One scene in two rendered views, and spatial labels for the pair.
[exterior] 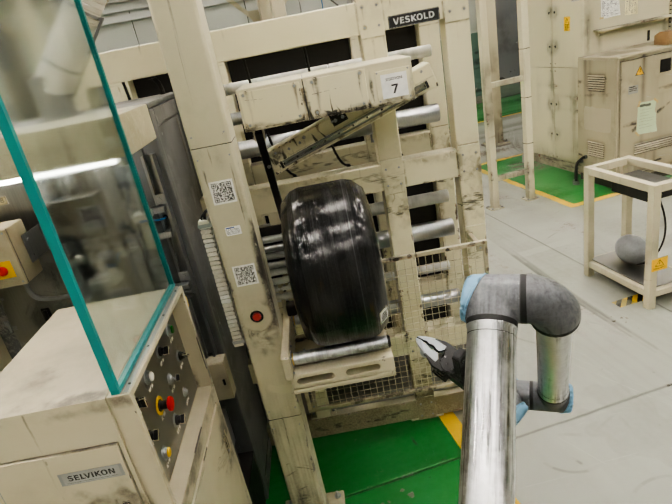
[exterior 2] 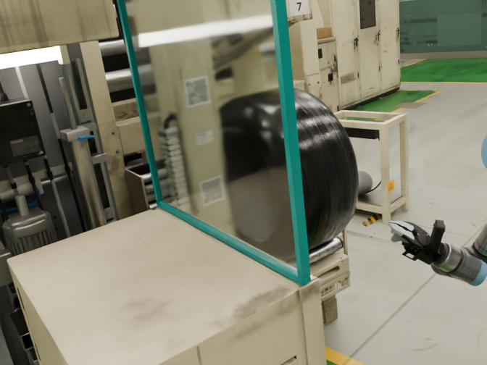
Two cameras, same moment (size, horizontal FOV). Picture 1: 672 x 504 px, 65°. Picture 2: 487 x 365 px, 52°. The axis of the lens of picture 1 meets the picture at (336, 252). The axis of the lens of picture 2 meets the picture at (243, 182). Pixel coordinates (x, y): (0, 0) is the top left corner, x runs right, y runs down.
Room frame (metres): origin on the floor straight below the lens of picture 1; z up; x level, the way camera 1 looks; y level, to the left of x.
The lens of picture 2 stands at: (0.44, 0.99, 1.71)
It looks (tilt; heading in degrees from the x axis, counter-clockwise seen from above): 19 degrees down; 327
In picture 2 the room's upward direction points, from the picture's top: 7 degrees counter-clockwise
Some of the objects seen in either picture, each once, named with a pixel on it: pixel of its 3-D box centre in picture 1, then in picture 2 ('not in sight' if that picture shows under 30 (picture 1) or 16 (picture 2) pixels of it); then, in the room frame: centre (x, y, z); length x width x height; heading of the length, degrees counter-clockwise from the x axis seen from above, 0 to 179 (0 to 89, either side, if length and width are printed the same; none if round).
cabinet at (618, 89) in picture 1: (636, 114); (301, 92); (5.20, -3.20, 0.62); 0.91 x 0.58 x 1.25; 100
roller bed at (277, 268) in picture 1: (273, 264); (163, 203); (2.09, 0.27, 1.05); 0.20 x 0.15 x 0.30; 89
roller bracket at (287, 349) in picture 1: (289, 338); not in sight; (1.71, 0.23, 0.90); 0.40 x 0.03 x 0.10; 179
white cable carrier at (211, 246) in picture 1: (224, 283); not in sight; (1.67, 0.39, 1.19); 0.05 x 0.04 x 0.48; 179
